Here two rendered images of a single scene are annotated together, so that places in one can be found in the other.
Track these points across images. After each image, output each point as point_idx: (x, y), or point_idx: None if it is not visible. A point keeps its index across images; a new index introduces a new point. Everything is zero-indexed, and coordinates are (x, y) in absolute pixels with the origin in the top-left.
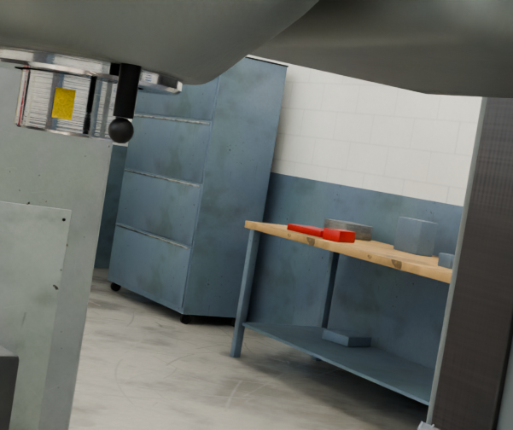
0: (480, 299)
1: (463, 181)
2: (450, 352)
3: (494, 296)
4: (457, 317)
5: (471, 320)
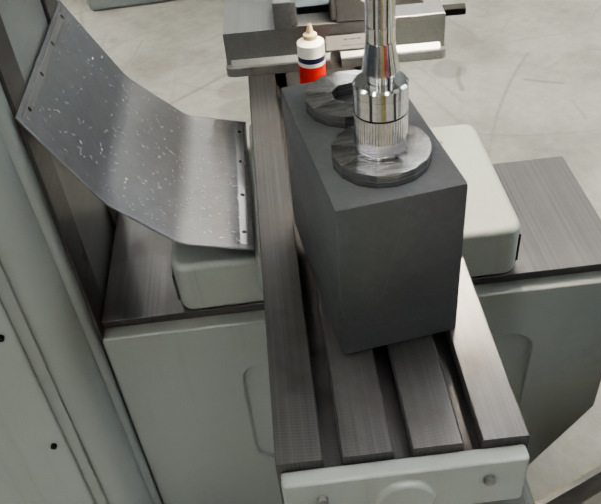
0: None
1: None
2: (1, 64)
3: None
4: None
5: None
